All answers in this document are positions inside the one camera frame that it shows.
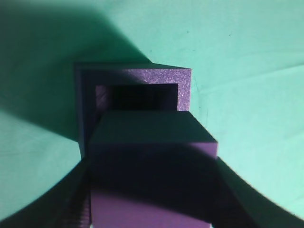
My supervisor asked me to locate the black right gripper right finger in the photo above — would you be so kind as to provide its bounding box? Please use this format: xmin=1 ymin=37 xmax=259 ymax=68
xmin=210 ymin=157 xmax=304 ymax=228

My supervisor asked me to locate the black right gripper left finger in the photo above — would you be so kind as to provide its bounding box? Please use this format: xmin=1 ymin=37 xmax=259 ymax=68
xmin=0 ymin=159 xmax=91 ymax=228

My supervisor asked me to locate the purple foam groove box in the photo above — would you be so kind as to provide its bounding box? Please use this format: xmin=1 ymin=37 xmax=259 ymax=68
xmin=74 ymin=62 xmax=191 ymax=158

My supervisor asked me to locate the purple foam cube block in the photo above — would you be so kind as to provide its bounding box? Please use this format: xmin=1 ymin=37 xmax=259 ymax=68
xmin=88 ymin=111 xmax=218 ymax=228

